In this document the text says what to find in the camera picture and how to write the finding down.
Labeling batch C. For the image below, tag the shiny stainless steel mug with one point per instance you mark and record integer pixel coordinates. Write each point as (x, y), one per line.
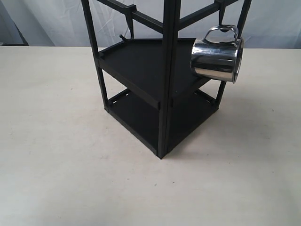
(218, 58)

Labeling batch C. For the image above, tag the black metal shelf rack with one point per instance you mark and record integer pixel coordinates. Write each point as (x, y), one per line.
(147, 85)

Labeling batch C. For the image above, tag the black hook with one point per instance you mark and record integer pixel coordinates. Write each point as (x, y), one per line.
(127, 12)
(222, 6)

